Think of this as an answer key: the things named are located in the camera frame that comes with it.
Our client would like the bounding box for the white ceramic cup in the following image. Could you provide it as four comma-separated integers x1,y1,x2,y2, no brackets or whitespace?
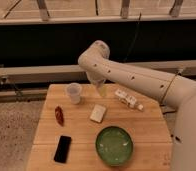
65,83,82,104

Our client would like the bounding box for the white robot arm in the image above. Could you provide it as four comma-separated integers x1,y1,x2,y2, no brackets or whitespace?
78,40,196,171

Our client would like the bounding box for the white soap bar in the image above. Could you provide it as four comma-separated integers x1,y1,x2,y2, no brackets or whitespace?
90,104,106,123

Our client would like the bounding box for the dried red chili pepper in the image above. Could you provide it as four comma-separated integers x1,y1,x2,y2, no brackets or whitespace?
55,106,64,126

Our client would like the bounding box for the black smartphone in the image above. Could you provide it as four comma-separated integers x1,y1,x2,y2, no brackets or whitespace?
54,136,71,163

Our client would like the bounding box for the black hanging cable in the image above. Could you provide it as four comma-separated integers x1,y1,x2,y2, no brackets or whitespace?
122,12,143,64

